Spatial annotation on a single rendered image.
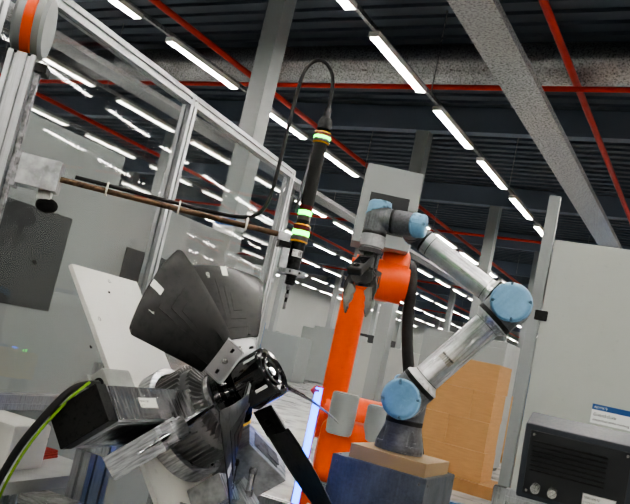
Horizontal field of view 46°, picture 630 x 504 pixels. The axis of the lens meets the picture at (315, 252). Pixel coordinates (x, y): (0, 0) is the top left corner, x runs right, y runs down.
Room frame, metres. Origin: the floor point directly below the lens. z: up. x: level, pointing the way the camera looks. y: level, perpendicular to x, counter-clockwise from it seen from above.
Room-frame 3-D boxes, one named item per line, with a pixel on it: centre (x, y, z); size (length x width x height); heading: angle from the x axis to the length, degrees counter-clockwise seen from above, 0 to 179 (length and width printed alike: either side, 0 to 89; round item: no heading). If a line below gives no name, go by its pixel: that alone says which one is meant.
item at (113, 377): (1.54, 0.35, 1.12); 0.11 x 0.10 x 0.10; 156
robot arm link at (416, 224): (2.28, -0.27, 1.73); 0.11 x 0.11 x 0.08; 73
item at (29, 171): (1.69, 0.66, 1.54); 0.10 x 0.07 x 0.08; 101
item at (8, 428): (1.87, 0.65, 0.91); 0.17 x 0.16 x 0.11; 66
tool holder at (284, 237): (1.81, 0.05, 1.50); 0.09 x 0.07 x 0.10; 101
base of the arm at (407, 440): (2.36, -0.39, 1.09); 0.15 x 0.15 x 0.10
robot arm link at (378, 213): (2.29, -0.17, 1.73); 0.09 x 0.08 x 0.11; 73
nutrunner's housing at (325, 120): (1.81, 0.04, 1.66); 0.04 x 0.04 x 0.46
